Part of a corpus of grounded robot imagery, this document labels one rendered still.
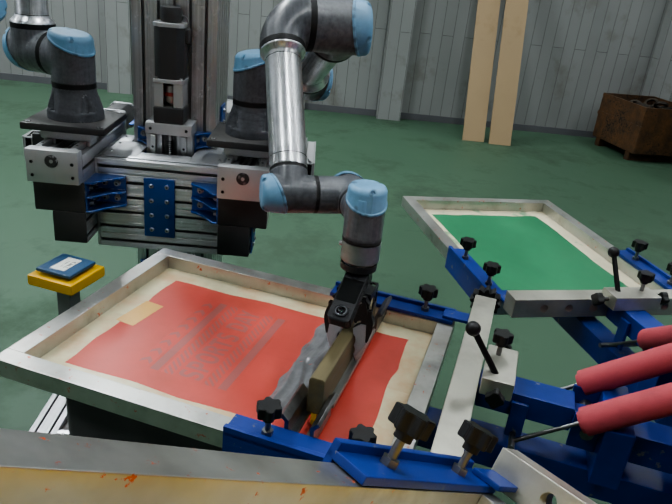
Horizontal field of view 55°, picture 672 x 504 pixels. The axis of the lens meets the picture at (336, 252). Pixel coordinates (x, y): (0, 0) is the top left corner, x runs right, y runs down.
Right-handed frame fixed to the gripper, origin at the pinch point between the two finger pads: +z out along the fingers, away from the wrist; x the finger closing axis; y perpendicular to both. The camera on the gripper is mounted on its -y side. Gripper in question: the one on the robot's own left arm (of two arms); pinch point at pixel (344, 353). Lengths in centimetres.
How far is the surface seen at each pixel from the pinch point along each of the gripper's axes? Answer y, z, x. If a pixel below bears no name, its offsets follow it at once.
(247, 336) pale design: 4.6, 5.3, 23.5
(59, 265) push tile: 11, 4, 78
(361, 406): -8.0, 5.3, -6.5
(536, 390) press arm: -0.2, -3.3, -37.2
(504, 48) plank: 687, -5, 24
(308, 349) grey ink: 5.3, 4.9, 9.4
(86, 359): -18, 5, 48
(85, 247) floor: 190, 101, 216
